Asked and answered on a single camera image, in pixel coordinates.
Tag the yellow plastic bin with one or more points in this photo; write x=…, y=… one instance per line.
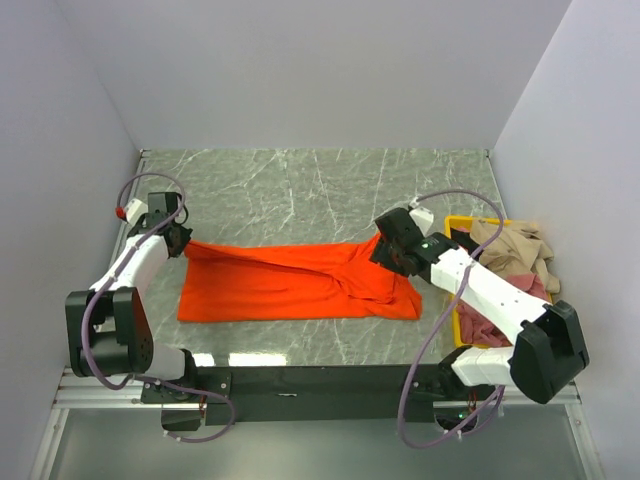
x=481, y=229

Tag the orange t shirt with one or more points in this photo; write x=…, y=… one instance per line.
x=292, y=282

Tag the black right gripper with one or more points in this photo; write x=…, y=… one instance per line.
x=380, y=254

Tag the pink t shirt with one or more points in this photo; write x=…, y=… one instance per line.
x=476, y=329

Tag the black t shirt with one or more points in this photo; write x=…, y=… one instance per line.
x=463, y=238

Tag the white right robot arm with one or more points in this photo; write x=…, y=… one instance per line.
x=547, y=349

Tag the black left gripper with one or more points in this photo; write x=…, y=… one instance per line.
x=184, y=240

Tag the beige t shirt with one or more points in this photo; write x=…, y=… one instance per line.
x=520, y=256

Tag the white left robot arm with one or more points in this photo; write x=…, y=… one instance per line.
x=107, y=327

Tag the black base crossbar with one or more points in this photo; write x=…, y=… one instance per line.
x=215, y=396

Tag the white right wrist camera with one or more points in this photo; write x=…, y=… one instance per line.
x=421, y=216

